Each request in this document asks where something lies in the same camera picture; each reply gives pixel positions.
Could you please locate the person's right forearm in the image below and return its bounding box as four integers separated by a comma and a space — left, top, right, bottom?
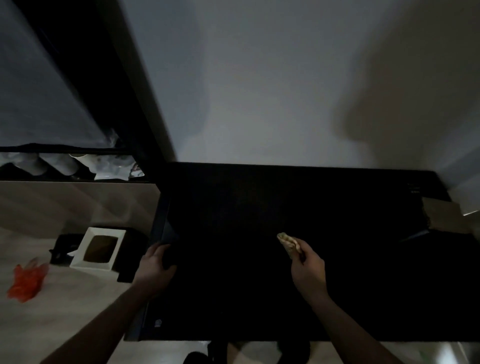
311, 292, 404, 364

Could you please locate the plain grey cleaning cloth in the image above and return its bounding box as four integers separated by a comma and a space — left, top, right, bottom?
276, 232, 305, 260

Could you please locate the orange plastic bag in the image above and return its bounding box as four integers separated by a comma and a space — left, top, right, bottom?
6, 257, 50, 304

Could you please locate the small black box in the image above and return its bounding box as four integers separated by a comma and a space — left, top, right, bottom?
49, 233, 85, 267

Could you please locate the yellow checkered cloth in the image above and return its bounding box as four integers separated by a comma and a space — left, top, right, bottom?
421, 196, 474, 235

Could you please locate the beige wooden panel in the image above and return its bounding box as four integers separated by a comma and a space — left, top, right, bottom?
0, 181, 162, 245

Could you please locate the grey fabric cover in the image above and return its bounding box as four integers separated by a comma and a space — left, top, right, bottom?
0, 0, 115, 149

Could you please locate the person's left hand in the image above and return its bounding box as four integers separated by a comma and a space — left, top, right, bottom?
133, 241, 178, 297

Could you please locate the person's right hand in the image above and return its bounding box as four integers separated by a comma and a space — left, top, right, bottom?
290, 239, 329, 301

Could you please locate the black table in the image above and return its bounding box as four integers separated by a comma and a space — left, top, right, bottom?
123, 161, 480, 343

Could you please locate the white paper roll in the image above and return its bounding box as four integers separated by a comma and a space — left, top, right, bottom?
69, 153, 98, 173
39, 152, 80, 176
0, 151, 48, 176

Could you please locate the person's left forearm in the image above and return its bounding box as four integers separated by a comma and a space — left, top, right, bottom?
39, 284, 151, 364

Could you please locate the white square bin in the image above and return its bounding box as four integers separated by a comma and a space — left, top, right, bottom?
69, 226, 149, 284

